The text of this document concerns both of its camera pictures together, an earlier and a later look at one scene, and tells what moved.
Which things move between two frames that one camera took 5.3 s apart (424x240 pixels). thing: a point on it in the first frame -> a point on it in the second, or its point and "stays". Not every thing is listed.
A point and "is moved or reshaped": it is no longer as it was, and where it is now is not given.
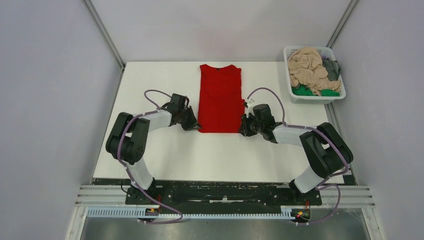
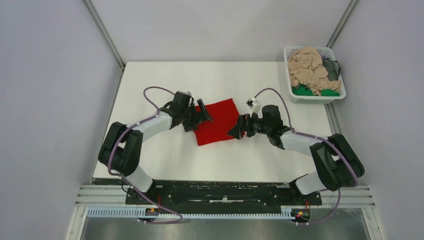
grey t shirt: (333, 68) stays
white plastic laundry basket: (296, 99) stays
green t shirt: (302, 90) stays
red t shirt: (221, 106) is moved or reshaped
